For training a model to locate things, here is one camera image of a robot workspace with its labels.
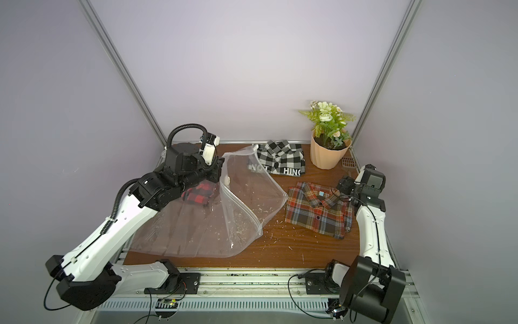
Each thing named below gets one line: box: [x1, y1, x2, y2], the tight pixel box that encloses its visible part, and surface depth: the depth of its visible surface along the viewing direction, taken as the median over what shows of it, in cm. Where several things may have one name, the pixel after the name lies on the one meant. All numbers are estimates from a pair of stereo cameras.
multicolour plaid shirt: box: [284, 181, 353, 240], surface depth 91 cm
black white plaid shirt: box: [247, 139, 306, 177], surface depth 111 cm
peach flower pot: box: [310, 129, 353, 171], surface depth 103 cm
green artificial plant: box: [298, 100, 357, 149], surface depth 94 cm
